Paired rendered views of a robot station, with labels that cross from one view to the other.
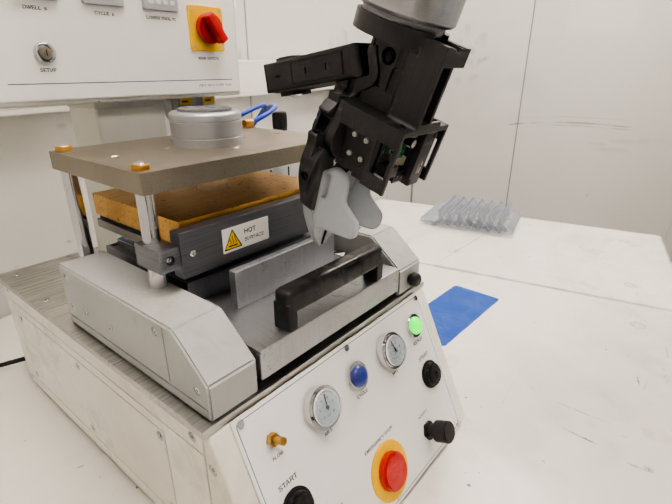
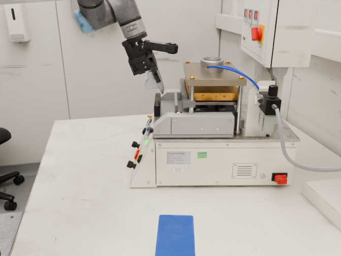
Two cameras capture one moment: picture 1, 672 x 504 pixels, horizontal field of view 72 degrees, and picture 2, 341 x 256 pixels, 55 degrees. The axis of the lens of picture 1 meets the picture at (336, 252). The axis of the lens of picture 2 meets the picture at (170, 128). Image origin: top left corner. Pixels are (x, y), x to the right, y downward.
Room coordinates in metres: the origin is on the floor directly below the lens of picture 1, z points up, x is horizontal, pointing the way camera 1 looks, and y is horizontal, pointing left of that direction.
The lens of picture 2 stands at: (1.30, -0.66, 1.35)
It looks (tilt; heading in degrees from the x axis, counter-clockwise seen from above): 22 degrees down; 141
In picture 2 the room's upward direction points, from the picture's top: straight up
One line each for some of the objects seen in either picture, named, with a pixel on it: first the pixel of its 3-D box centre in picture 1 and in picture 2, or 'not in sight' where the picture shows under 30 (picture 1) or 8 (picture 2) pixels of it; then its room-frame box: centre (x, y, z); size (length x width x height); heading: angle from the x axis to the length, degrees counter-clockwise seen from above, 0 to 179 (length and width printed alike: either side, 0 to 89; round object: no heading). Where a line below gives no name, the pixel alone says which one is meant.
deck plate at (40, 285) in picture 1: (206, 280); (218, 120); (0.55, 0.17, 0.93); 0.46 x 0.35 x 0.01; 51
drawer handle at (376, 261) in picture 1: (334, 282); (157, 103); (0.42, 0.00, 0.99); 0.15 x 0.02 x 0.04; 141
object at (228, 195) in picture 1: (218, 179); (210, 83); (0.54, 0.14, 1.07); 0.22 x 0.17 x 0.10; 141
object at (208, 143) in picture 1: (208, 160); (221, 78); (0.57, 0.16, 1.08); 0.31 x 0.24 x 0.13; 141
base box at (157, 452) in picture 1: (242, 343); (206, 145); (0.54, 0.13, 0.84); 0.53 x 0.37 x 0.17; 51
